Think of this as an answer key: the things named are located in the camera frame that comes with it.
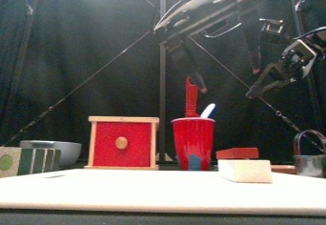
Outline red striped toy salmon slice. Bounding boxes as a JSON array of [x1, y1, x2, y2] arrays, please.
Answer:
[[215, 147, 261, 161]]

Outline red plastic cup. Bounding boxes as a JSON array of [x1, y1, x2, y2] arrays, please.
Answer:
[[171, 116, 217, 172]]

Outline green toy cucumber sushi roll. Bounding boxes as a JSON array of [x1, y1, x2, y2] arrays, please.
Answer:
[[0, 146, 63, 178]]

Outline grey bowl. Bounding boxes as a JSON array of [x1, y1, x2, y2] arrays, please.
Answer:
[[17, 139, 83, 168]]

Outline white plastic cutting board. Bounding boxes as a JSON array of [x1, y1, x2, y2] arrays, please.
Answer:
[[0, 167, 326, 217]]

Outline white toy rice block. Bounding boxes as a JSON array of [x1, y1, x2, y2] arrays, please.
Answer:
[[217, 158, 274, 184]]

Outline small metal pot with handle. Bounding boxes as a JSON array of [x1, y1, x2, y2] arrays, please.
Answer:
[[291, 129, 326, 179]]

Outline diagonal frame brace rod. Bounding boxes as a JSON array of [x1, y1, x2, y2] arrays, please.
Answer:
[[122, 0, 326, 153], [0, 28, 155, 147]]

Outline vertical metal frame pole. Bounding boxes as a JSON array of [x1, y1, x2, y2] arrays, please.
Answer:
[[158, 0, 168, 164]]

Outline white and blue utensil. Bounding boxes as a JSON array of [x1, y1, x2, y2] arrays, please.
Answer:
[[199, 102, 221, 120]]

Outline red wooden box with knob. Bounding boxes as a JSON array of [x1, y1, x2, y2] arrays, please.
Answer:
[[83, 115, 162, 171]]

